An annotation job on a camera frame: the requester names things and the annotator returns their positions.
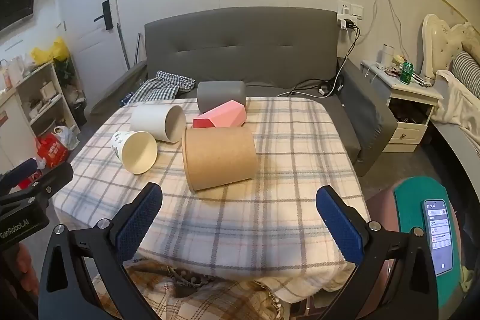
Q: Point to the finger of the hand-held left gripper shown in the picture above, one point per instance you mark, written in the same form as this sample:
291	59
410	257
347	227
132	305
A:
20	172
48	181

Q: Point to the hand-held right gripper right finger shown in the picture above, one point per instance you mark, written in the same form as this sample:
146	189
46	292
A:
340	230

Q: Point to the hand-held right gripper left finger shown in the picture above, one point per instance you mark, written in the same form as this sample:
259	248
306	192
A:
138	220

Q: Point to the brown cardboard cup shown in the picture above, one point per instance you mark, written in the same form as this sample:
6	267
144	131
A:
221	158

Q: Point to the printed white paper cup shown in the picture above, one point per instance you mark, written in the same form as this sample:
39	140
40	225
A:
138	153

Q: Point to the plain white cup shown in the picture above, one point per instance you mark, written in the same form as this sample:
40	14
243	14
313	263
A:
150	121

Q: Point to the pink faceted cup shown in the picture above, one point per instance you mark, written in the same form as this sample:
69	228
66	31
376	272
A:
225	115

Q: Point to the grey cup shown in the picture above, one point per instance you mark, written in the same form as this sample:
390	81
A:
219	93

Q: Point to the person's left hand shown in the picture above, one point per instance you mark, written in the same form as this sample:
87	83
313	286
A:
27	267

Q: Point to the red bag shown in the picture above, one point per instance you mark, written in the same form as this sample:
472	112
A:
52	151

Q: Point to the white plastic bag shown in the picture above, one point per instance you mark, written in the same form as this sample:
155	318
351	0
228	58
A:
67	138

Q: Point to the plaid tablecloth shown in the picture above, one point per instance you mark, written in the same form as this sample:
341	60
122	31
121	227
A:
262	215

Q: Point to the white storage shelf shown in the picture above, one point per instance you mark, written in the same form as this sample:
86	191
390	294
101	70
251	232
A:
41	95

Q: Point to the beige fringed blanket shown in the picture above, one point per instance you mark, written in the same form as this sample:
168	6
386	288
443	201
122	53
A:
195	299

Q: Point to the smartphone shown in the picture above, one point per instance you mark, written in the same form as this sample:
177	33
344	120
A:
439	237

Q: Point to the yellow plastic bag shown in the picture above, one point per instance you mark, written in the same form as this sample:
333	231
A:
50	50

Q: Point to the checked cloth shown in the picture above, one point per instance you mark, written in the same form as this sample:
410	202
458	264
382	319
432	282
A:
165	85

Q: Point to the white nightstand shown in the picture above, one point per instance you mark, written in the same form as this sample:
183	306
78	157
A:
408	106

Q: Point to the green can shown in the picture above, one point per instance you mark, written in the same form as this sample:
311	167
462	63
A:
406	73

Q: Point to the beige bed blanket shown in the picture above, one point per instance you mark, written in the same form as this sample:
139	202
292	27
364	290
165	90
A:
455	98

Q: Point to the black door lock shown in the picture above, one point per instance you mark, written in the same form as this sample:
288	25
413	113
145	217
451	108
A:
105	14

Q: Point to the white tumbler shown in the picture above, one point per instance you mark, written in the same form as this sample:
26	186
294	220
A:
387	55

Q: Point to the checked pillow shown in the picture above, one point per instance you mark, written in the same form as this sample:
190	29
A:
467	72

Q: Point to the black charger plug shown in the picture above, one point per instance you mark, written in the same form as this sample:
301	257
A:
347	24

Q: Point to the grey sofa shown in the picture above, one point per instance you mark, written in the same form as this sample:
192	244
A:
243	42

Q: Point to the white bed headboard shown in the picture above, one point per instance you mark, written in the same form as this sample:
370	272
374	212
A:
435	42

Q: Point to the white wall socket panel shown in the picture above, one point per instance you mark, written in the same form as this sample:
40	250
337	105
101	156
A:
350	10

